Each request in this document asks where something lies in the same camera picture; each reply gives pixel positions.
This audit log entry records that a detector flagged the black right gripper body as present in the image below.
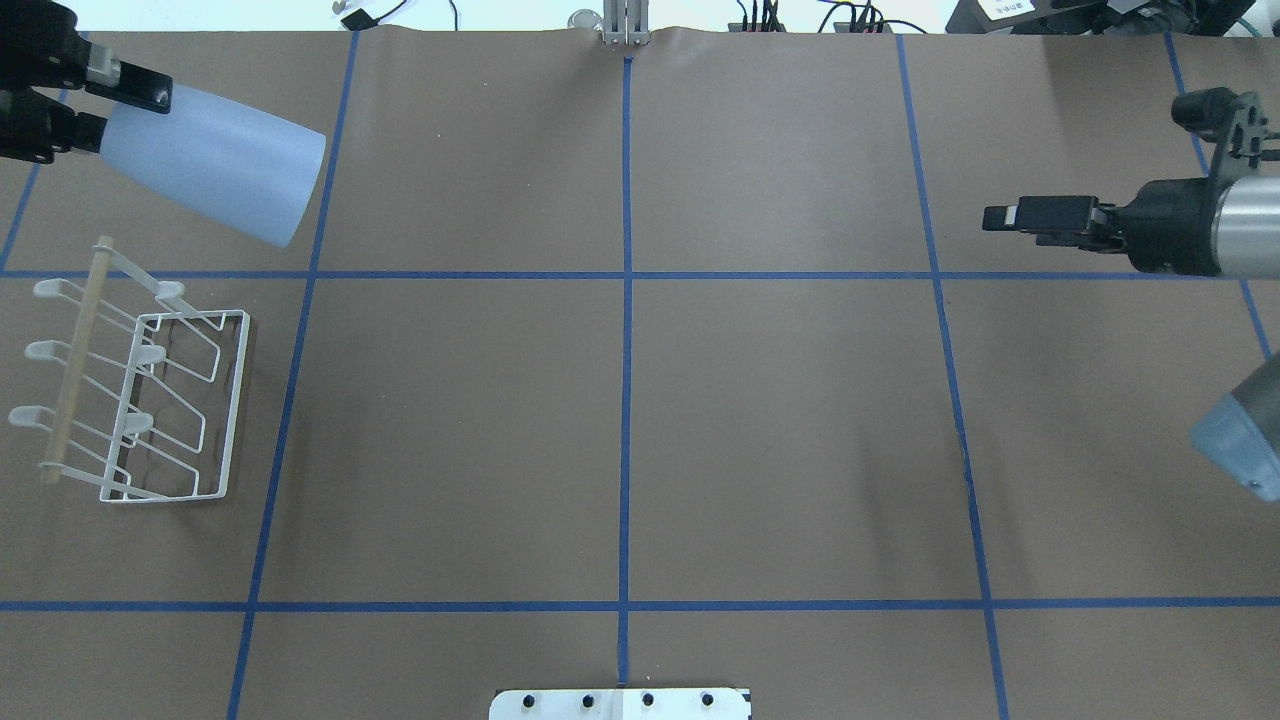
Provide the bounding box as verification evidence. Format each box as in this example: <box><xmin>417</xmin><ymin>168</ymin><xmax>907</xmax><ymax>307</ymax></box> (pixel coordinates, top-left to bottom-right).
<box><xmin>1105</xmin><ymin>178</ymin><xmax>1224</xmax><ymax>277</ymax></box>

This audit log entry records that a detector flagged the light blue plastic cup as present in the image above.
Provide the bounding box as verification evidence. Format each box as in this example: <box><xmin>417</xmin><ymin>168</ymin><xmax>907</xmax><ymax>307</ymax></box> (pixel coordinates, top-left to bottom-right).
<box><xmin>99</xmin><ymin>85</ymin><xmax>326</xmax><ymax>249</ymax></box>

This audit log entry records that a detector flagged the white wire cup holder rack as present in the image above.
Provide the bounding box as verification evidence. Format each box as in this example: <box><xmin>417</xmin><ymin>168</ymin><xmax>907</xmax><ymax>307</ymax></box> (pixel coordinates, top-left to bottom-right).
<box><xmin>8</xmin><ymin>236</ymin><xmax>255</xmax><ymax>505</ymax></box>

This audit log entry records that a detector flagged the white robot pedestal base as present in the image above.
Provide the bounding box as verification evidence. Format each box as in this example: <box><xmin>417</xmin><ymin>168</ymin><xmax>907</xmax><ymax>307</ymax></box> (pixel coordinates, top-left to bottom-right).
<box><xmin>488</xmin><ymin>687</ymin><xmax>753</xmax><ymax>719</ymax></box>

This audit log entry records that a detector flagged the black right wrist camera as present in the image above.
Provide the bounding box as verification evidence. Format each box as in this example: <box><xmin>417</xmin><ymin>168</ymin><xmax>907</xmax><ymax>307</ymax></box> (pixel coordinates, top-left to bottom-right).
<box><xmin>1170</xmin><ymin>87</ymin><xmax>1279</xmax><ymax>190</ymax></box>

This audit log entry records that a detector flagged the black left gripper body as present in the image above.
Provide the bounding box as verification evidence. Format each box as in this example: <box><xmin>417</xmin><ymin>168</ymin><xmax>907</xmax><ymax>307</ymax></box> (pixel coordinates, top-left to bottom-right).
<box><xmin>1</xmin><ymin>1</ymin><xmax>91</xmax><ymax>164</ymax></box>

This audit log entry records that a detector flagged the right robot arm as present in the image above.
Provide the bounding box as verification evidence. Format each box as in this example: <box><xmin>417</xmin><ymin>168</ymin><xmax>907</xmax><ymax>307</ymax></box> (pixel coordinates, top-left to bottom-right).
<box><xmin>980</xmin><ymin>176</ymin><xmax>1279</xmax><ymax>503</ymax></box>

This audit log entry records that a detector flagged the aluminium frame post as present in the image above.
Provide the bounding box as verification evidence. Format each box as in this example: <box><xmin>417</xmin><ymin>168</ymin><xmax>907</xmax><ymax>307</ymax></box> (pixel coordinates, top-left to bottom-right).
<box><xmin>600</xmin><ymin>0</ymin><xmax>652</xmax><ymax>47</ymax></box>

